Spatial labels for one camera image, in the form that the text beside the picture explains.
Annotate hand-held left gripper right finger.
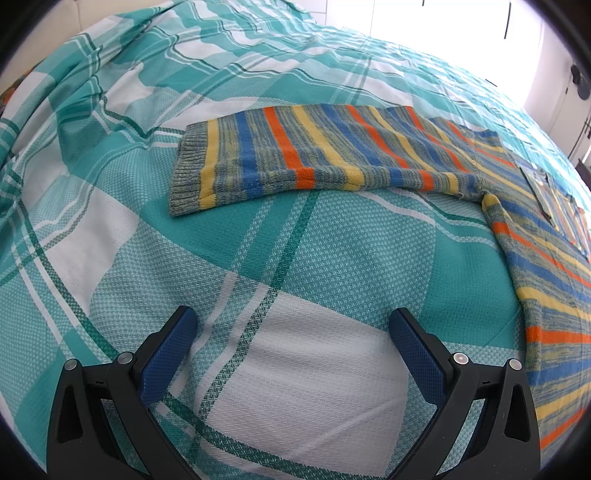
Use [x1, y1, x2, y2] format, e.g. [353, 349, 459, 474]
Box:
[389, 308, 541, 480]

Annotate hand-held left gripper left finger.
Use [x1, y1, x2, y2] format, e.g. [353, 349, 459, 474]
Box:
[46, 305, 200, 480]

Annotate striped knit sweater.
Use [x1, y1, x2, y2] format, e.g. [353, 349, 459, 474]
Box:
[168, 104, 591, 450]

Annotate teal plaid bed cover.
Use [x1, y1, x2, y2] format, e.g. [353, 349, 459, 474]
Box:
[0, 0, 591, 480]

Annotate orange floral sheet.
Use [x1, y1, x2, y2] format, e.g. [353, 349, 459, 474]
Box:
[0, 69, 33, 112]

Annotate dark hats on door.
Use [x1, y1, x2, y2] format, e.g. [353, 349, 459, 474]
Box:
[569, 60, 591, 100]

